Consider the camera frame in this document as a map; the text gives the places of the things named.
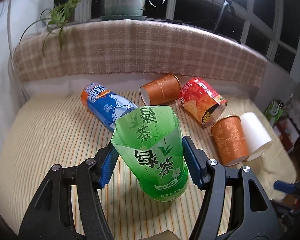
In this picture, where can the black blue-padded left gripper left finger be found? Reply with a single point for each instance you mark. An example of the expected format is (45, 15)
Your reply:
(50, 216)

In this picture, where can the green tea bottle cup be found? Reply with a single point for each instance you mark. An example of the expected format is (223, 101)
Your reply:
(148, 139)

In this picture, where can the white paper cup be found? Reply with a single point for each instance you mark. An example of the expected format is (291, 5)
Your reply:
(256, 136)

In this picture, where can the orange floral paper cup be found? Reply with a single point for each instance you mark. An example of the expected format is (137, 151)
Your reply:
(230, 141)

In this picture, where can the blue orange bottle cup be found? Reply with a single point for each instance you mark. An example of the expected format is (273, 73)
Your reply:
(106, 105)

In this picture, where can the red orange label cup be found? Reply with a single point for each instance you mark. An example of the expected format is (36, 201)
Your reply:
(202, 101)

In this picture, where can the orange paper cup lying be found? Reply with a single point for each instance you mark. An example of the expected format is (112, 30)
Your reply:
(162, 90)

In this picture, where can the striped yellow mattress cloth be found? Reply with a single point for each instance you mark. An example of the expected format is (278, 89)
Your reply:
(58, 129)

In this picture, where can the green white carton box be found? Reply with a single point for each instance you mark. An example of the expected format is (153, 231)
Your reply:
(274, 111)

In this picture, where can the beige plaid cloth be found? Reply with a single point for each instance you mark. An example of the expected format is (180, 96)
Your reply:
(130, 46)

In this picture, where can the green potted spider plant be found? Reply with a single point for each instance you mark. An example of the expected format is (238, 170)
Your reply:
(59, 16)

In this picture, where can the brown padded handle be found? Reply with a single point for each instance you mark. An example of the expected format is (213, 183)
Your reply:
(166, 235)

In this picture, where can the black inline cable switch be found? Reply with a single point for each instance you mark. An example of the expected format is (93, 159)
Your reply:
(179, 22)

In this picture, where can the black ring light tripod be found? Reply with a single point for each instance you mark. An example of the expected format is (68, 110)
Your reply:
(228, 8)

